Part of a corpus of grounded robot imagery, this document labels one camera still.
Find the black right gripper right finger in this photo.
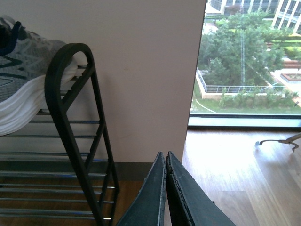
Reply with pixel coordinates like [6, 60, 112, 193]
[166, 151, 235, 226]

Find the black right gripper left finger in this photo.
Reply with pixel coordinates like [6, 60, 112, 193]
[117, 152, 166, 226]

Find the grey knit sneaker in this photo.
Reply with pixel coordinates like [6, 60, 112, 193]
[0, 15, 65, 136]

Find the black metal shoe rack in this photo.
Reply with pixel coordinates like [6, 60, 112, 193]
[0, 43, 119, 226]

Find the long reacher grabber tool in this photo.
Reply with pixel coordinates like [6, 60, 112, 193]
[255, 133, 301, 152]

